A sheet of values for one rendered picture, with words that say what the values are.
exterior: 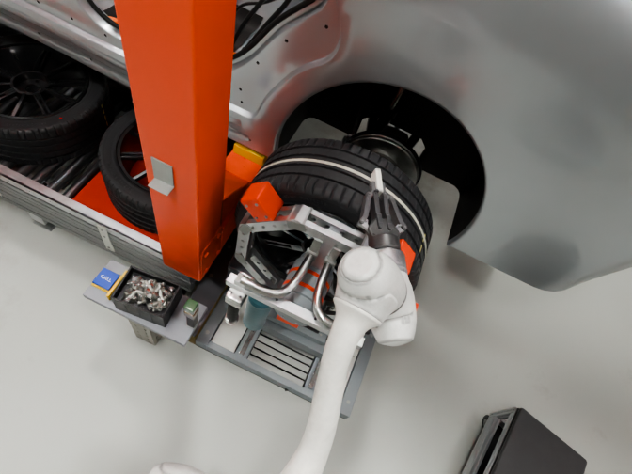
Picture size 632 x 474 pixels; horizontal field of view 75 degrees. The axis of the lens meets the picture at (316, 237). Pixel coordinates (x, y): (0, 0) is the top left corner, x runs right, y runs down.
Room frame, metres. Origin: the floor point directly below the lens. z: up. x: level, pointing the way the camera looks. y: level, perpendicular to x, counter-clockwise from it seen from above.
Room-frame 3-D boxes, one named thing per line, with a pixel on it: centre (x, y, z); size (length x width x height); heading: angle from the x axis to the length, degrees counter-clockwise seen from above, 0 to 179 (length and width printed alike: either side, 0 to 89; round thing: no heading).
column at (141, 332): (0.45, 0.52, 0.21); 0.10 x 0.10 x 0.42; 88
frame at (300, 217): (0.66, -0.04, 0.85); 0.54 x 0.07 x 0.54; 88
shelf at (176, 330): (0.44, 0.49, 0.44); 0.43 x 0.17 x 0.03; 88
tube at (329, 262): (0.53, -0.14, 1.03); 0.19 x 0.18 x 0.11; 178
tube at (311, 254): (0.54, 0.06, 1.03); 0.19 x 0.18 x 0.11; 178
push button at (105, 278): (0.45, 0.66, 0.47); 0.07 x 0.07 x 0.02; 88
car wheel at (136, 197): (1.11, 0.75, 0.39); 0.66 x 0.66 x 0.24
